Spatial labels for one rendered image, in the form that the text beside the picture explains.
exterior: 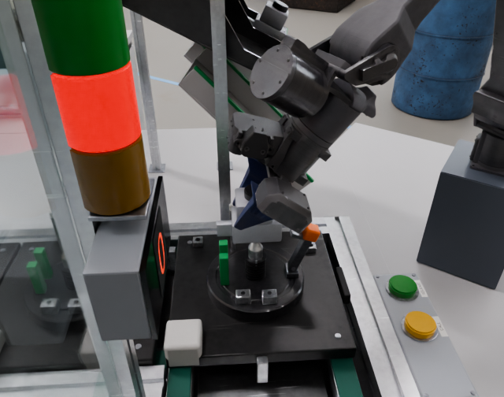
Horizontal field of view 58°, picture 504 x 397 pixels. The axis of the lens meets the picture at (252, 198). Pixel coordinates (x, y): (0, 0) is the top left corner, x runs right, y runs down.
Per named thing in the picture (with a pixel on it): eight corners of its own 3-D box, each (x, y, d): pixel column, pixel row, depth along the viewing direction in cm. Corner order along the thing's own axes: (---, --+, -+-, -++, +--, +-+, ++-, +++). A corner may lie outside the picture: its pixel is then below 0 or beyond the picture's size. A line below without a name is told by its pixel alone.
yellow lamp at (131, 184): (153, 176, 36) (146, 120, 33) (146, 214, 32) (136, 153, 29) (90, 179, 36) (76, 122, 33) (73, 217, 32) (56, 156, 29)
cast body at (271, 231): (277, 221, 63) (279, 178, 59) (281, 242, 60) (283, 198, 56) (216, 224, 63) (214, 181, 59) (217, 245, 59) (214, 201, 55)
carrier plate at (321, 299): (320, 238, 78) (320, 228, 77) (354, 358, 59) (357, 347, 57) (179, 244, 77) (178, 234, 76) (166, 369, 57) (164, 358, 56)
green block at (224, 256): (228, 279, 65) (227, 252, 62) (229, 285, 64) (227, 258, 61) (220, 280, 65) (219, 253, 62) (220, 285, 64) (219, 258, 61)
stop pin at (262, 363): (267, 374, 59) (267, 355, 57) (268, 383, 58) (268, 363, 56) (256, 375, 59) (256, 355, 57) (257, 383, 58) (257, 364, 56)
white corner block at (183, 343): (203, 337, 61) (201, 317, 59) (202, 367, 58) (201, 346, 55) (168, 339, 61) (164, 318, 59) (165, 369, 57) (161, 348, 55)
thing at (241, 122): (292, 116, 55) (247, 87, 52) (303, 145, 49) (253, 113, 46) (263, 153, 57) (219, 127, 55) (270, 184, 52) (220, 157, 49)
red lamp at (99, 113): (146, 119, 33) (136, 51, 31) (135, 152, 29) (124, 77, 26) (75, 120, 33) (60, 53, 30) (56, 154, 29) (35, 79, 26)
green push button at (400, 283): (409, 283, 69) (412, 272, 68) (418, 302, 66) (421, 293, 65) (383, 283, 69) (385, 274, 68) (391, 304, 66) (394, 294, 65)
